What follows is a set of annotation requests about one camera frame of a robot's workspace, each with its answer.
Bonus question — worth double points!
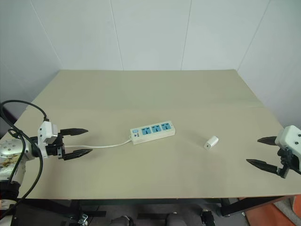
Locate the thin white cable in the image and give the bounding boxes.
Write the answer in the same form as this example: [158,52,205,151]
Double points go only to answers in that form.
[64,138,133,152]

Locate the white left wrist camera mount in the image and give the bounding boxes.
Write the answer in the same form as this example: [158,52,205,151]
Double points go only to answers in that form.
[37,121,58,158]

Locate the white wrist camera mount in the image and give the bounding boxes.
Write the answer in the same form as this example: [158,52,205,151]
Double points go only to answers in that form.
[37,121,58,158]
[274,125,301,175]

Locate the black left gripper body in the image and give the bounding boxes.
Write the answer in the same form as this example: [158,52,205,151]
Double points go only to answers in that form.
[45,133,66,161]

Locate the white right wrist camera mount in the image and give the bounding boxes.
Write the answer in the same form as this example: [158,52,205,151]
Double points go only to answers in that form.
[274,125,301,175]

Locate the white plug adapter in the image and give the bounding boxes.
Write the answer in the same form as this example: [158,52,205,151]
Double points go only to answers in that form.
[203,135,220,151]

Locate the black table frame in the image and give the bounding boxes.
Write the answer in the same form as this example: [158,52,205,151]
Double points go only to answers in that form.
[14,194,293,226]

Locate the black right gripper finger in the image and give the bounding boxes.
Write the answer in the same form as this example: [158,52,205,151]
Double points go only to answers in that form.
[246,159,283,175]
[257,136,278,146]

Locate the white power strip blue sockets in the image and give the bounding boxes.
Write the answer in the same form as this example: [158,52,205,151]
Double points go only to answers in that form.
[130,120,176,145]

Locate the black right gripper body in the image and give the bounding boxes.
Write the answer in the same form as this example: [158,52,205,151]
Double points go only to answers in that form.
[277,147,294,179]

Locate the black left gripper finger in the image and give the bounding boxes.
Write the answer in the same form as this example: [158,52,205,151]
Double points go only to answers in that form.
[59,128,89,137]
[63,149,93,161]

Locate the dark rounded shape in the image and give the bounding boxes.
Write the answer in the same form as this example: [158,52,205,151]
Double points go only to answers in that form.
[110,215,133,226]

